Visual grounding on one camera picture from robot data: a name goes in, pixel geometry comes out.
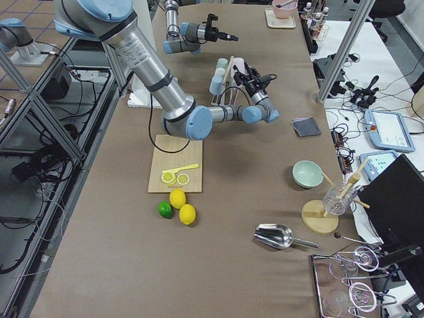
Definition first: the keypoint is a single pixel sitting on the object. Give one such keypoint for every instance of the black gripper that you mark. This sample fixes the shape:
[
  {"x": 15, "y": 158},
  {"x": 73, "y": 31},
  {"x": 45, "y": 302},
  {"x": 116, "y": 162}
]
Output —
[
  {"x": 250, "y": 88},
  {"x": 210, "y": 32}
]

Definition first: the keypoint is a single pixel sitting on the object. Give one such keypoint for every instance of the pink plastic cup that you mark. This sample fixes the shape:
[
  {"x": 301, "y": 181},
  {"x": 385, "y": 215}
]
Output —
[{"x": 239, "y": 63}]

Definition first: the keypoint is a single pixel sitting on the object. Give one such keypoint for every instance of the green plastic cup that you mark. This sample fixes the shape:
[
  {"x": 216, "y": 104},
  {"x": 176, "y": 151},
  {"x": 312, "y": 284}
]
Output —
[{"x": 222, "y": 63}]

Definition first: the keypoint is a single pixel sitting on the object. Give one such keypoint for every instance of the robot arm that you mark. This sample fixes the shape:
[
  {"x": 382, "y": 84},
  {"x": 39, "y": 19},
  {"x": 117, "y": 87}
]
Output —
[
  {"x": 116, "y": 23},
  {"x": 188, "y": 37}
]

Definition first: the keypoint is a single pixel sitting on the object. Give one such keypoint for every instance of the white plastic cup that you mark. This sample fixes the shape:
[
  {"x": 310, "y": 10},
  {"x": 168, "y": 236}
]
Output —
[{"x": 220, "y": 72}]

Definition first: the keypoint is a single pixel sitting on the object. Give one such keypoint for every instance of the light blue plastic cup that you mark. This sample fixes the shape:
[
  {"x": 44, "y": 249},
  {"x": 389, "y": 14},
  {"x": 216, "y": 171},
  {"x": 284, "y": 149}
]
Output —
[{"x": 215, "y": 85}]

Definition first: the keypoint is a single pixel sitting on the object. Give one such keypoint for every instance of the glass cup on stand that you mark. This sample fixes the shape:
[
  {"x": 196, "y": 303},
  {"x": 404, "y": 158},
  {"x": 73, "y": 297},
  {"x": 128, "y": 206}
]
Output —
[{"x": 335, "y": 203}]

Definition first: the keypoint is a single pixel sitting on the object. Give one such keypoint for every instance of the cream plastic serving tray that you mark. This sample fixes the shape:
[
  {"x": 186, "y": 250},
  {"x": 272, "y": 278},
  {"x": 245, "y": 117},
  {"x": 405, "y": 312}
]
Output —
[{"x": 274, "y": 22}]

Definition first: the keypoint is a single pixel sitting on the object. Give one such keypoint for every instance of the pink bowl with ice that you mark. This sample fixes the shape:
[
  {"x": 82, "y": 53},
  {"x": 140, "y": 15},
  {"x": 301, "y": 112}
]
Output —
[{"x": 284, "y": 9}]

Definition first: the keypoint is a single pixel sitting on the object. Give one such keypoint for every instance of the folded grey cloth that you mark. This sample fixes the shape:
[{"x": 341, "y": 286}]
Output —
[{"x": 305, "y": 127}]

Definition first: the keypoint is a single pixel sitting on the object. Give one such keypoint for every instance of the wooden cutting board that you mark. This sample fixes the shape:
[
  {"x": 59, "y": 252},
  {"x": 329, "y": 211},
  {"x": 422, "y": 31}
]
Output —
[{"x": 181, "y": 154}]

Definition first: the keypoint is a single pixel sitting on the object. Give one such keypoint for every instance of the mint green bowl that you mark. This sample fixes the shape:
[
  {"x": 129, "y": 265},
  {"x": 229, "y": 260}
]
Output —
[{"x": 307, "y": 174}]

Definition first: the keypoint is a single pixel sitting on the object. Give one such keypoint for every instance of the lemon slice upper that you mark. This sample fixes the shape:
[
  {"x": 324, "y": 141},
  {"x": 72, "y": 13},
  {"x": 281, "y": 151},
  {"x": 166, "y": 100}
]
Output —
[{"x": 183, "y": 179}]

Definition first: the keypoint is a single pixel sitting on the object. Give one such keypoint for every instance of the yellow plastic knife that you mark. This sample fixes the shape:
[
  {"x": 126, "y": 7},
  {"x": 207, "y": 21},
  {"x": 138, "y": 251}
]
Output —
[{"x": 179, "y": 169}]

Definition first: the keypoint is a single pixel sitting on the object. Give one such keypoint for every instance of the whole yellow lemon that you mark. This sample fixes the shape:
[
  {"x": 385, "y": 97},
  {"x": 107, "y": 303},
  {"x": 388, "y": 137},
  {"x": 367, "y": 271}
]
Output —
[{"x": 177, "y": 198}]

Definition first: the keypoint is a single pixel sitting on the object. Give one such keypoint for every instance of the blue teach pendant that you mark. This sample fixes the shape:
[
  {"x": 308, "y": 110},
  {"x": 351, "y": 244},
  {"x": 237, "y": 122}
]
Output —
[
  {"x": 388, "y": 131},
  {"x": 377, "y": 162}
]

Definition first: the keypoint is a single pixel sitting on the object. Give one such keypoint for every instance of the green lime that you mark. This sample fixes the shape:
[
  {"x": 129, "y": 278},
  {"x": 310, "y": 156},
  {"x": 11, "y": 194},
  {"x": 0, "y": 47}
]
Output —
[{"x": 165, "y": 210}]

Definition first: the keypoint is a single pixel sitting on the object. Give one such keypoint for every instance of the metal scoop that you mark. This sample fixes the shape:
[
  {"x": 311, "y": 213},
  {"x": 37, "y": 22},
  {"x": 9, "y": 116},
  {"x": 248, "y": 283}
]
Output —
[{"x": 279, "y": 236}]

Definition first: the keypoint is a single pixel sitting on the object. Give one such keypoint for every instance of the black monitor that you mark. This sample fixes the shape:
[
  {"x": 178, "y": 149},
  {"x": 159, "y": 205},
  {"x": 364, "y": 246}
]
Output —
[{"x": 395, "y": 198}]

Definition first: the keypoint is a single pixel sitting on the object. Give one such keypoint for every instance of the white wire cup holder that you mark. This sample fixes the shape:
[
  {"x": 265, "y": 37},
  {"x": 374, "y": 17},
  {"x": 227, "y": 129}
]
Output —
[{"x": 225, "y": 96}]

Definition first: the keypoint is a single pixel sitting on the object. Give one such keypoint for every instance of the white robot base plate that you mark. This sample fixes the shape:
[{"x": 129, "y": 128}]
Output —
[{"x": 142, "y": 98}]

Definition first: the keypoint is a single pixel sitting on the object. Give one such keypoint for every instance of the aluminium frame post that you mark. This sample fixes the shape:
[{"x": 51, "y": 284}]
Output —
[{"x": 350, "y": 36}]

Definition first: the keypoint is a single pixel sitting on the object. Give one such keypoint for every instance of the metal wire glass rack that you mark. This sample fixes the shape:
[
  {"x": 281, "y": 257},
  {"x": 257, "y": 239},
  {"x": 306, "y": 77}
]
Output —
[{"x": 342, "y": 282}]

